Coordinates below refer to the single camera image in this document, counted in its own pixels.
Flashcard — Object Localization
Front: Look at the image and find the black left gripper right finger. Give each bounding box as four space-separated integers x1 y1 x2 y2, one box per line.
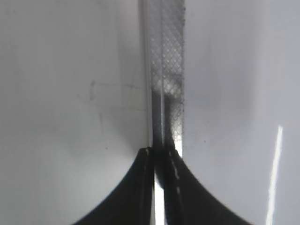
153 140 249 225

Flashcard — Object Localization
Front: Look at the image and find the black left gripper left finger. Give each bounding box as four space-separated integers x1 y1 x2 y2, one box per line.
76 147 154 225

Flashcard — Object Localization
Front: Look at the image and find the grey framed whiteboard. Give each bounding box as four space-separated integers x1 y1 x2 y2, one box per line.
0 0 300 225

